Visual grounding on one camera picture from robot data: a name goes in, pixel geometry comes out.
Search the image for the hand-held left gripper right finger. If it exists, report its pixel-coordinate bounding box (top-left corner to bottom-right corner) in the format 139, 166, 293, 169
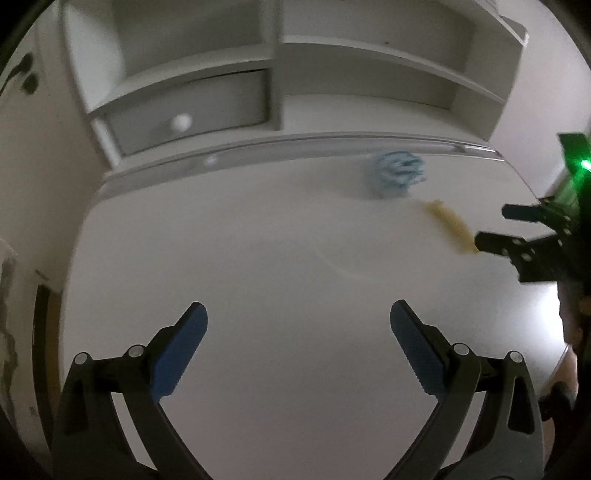
389, 299, 546, 480

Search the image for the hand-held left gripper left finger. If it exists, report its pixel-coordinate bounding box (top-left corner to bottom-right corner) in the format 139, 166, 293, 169
51, 301, 214, 480

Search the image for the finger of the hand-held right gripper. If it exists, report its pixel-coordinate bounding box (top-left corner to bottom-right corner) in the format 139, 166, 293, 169
501, 202, 557, 226
474, 230, 563, 284

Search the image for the yellow snack wrapper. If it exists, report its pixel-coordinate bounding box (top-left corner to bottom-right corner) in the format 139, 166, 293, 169
424, 198, 482, 256

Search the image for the blue white wrapper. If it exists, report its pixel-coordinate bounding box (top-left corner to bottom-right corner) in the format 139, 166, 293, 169
366, 149, 426, 200

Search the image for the grey drawer with white knob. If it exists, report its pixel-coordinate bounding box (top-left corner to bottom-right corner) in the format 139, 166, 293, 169
102, 68, 272, 158

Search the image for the white shelf unit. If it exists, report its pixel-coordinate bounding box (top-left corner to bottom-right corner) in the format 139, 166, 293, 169
59, 0, 530, 171

